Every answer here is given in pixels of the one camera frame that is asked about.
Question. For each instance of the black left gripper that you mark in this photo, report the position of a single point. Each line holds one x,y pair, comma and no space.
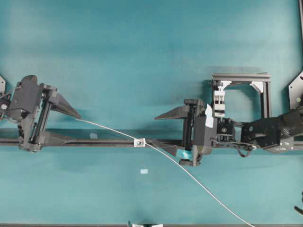
30,107

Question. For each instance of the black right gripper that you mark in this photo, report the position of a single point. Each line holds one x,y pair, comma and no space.
196,137

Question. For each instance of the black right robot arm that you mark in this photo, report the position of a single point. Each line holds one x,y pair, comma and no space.
292,121

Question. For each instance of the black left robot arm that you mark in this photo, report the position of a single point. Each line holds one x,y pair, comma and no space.
5,101

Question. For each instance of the silver metal fitting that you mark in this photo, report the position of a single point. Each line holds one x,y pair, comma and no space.
140,143

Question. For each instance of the teal tape on finger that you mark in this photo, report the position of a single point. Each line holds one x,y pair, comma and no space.
184,154

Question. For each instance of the blue tape on gripper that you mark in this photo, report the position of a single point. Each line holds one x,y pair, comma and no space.
209,121

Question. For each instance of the light blue tape piece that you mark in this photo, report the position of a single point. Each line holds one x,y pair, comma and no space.
144,171

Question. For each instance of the white clamp block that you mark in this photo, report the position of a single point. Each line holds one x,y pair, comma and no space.
219,103

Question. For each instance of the black object right edge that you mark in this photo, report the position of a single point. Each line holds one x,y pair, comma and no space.
299,209

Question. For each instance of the black aluminium rail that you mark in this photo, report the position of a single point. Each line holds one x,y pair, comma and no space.
94,142

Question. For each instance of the black aluminium frame stand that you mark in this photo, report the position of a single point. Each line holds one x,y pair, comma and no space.
258,82

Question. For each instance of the silver bracket bottom edge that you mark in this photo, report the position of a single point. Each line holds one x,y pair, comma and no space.
143,225

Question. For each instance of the black bottom edge rail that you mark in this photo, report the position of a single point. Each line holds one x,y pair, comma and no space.
125,225

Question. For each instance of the black vertical corner post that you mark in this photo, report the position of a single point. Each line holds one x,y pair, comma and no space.
300,7

